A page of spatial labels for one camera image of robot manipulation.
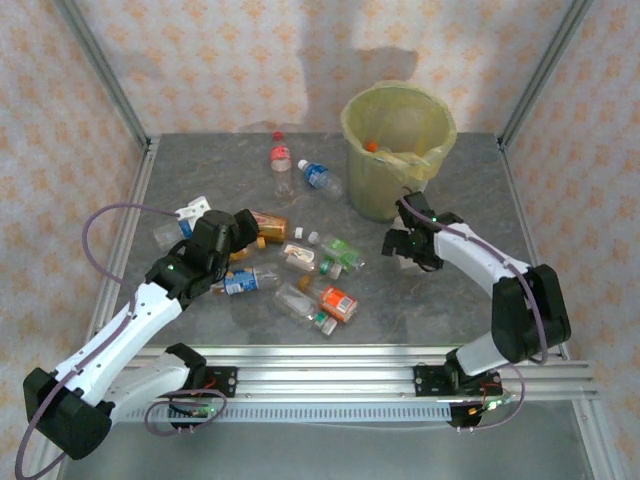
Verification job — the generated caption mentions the red gold tea bottle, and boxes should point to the red gold tea bottle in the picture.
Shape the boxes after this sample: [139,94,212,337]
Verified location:
[248,209,291,245]

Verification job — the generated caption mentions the blue label bottle blue cap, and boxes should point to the blue label bottle blue cap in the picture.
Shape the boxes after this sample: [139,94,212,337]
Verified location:
[212,263,281,297]

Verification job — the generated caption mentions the green label clear bottle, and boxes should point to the green label clear bottle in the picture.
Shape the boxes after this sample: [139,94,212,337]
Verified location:
[307,231,367,274]

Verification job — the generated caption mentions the clear bottle swirl label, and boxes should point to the clear bottle swirl label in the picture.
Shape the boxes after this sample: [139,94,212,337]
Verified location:
[277,241,320,275]

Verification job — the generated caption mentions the small green label bottle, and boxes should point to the small green label bottle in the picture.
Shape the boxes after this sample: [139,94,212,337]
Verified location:
[317,257,344,281]

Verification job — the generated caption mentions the red label cola bottle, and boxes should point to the red label cola bottle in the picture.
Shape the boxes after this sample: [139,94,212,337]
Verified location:
[269,131,295,198]

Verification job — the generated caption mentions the orange label bottle brown cap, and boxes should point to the orange label bottle brown cap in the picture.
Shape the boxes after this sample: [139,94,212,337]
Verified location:
[298,276,360,324]

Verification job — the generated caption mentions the clear bottle green band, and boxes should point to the clear bottle green band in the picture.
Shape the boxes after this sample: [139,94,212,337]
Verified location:
[273,282,339,337]

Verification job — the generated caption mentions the mesh waste bin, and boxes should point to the mesh waste bin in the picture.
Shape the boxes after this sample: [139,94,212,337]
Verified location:
[347,149,431,224]

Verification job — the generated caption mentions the yellow-lined trash bin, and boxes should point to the yellow-lined trash bin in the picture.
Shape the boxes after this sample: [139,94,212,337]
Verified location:
[340,82,459,194]

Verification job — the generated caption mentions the blue label water bottle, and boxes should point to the blue label water bottle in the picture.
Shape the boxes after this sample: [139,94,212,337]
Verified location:
[151,218,197,250]
[297,158,345,202]

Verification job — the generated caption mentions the small circuit board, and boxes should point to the small circuit board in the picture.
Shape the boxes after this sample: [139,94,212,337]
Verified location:
[169,402,219,420]
[469,394,516,416]

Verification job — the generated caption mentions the aluminium table side rail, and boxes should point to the aluminium table side rail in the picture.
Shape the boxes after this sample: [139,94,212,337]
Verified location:
[498,139,629,480]
[29,137,161,480]

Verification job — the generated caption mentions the purple cable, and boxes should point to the purple cable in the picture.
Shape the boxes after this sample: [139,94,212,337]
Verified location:
[397,192,549,434]
[14,202,230,480]

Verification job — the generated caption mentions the aluminium base rail beam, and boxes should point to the aluminium base rail beam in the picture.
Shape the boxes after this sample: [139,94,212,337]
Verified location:
[92,342,600,401]

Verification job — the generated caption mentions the slotted grey cable duct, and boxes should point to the slotted grey cable duct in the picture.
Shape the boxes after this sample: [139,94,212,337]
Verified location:
[149,402,454,425]

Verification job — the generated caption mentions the aluminium frame post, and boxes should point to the aluminium frame post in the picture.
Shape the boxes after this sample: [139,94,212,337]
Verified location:
[52,0,154,151]
[497,0,596,151]

